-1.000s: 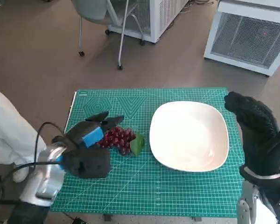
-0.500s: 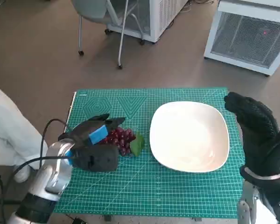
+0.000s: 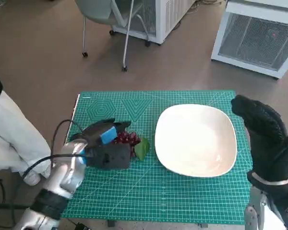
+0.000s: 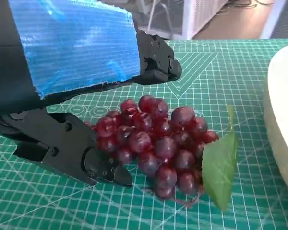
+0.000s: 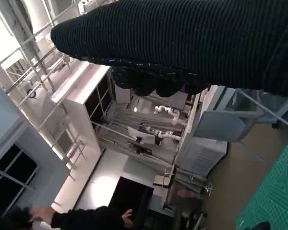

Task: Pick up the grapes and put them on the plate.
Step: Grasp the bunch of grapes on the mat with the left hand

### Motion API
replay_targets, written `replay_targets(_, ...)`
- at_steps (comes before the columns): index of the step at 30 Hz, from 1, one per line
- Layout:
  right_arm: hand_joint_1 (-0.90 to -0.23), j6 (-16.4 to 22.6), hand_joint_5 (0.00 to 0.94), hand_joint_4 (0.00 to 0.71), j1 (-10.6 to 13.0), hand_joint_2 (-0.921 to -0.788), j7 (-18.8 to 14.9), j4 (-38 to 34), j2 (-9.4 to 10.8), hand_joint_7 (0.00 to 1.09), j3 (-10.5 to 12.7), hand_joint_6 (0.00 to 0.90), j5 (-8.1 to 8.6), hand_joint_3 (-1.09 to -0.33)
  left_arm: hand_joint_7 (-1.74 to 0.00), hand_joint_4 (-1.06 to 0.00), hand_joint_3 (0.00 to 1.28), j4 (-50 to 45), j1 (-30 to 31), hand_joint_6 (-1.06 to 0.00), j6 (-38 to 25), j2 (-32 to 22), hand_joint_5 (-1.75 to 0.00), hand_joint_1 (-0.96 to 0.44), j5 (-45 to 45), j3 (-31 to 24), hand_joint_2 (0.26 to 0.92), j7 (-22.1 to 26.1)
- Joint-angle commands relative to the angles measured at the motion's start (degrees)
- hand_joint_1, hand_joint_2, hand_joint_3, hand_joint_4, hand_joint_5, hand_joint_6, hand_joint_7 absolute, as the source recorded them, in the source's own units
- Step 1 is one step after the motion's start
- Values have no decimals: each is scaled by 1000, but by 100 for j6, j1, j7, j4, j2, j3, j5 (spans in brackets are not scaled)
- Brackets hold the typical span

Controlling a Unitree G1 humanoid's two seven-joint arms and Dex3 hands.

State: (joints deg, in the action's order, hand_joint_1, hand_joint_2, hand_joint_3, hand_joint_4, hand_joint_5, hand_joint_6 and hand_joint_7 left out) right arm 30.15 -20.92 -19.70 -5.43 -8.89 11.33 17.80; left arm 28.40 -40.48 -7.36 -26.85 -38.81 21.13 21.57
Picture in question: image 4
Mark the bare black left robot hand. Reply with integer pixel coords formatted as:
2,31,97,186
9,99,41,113
0,0,183,189

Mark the red toy grape bunch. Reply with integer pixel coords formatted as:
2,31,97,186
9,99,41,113
84,94,238,211

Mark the white square plate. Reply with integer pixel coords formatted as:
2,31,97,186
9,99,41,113
263,43,288,203

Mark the white mesh cabinet on casters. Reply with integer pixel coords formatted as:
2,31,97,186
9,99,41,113
134,0,233,40

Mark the green cutting mat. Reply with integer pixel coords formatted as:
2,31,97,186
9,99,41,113
0,38,288,230

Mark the white cabinet with grey mesh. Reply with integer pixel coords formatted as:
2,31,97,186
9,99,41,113
259,0,288,39

